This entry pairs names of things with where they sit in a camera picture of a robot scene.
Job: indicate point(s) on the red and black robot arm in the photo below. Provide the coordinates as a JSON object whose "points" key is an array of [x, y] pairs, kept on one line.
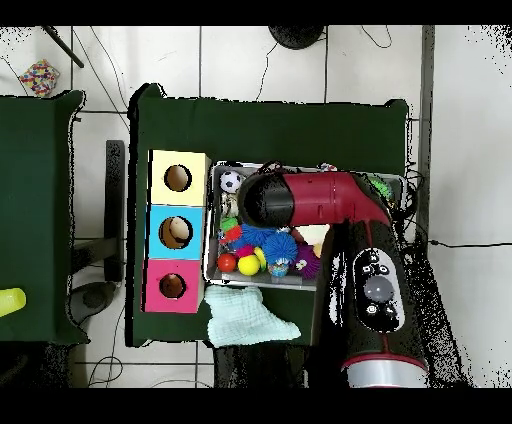
{"points": [[336, 198]]}

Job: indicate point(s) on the clear mesh bin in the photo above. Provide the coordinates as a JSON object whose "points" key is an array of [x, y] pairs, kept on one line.
{"points": [[210, 240]]}

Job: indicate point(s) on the wooden box with three holes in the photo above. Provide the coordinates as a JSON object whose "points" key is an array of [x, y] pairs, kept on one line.
{"points": [[194, 240]]}

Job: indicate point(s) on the large blue spiky ball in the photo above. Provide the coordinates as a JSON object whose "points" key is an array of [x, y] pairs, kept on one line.
{"points": [[256, 235]]}

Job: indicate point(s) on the small soccer ball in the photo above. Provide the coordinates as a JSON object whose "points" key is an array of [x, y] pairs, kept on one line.
{"points": [[230, 182]]}

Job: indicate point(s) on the yellow-green ball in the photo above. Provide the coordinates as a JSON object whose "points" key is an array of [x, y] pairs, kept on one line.
{"points": [[249, 265]]}

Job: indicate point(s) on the red ball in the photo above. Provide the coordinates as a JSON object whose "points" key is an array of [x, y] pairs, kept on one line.
{"points": [[226, 262]]}

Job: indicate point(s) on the purple spiky ball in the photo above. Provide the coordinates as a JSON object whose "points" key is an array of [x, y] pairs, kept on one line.
{"points": [[306, 261]]}

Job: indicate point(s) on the dark green tablecloth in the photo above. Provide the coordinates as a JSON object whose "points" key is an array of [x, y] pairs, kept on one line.
{"points": [[240, 128], [36, 216]]}

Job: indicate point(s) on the mint green cloth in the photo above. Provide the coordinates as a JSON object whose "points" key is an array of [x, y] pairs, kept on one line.
{"points": [[240, 316]]}

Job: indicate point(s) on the green spiky ball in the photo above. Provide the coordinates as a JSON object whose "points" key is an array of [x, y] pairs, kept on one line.
{"points": [[382, 188]]}

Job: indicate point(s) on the black chair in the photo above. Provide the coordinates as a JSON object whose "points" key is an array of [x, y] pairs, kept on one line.
{"points": [[114, 208]]}

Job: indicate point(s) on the black round stand base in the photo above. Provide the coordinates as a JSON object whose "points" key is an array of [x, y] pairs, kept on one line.
{"points": [[295, 34]]}

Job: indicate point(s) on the black rod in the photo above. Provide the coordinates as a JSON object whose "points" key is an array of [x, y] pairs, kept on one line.
{"points": [[62, 46]]}

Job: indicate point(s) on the multicoloured patterned object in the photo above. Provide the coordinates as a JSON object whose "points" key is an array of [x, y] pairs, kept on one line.
{"points": [[38, 78]]}

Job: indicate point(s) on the yellow cup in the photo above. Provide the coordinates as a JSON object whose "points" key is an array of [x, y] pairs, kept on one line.
{"points": [[11, 302]]}

